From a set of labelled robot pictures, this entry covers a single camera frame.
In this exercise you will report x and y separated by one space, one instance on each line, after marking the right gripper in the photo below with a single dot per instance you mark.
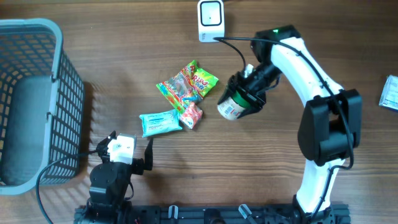
258 100

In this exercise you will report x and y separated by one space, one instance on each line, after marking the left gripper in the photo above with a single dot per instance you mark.
138 165

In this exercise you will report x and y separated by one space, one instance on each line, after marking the green lid spice jar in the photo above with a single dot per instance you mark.
233 106

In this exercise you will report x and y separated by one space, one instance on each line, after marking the teal wet wipes pack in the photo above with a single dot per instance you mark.
159 123

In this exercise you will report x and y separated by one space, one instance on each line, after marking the Kleenex tissue pack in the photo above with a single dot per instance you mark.
191 115

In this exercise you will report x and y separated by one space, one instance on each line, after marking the Haribo candy bag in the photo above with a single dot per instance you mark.
190 85

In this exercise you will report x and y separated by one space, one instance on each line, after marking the white paper box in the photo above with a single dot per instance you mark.
389 97

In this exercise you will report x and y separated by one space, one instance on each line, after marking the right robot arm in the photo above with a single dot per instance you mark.
330 128

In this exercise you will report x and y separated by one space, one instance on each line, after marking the white barcode scanner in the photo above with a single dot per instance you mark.
210 16

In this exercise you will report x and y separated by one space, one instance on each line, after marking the grey plastic basket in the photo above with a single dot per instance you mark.
42 100

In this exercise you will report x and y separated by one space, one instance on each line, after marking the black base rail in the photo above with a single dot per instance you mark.
277 213

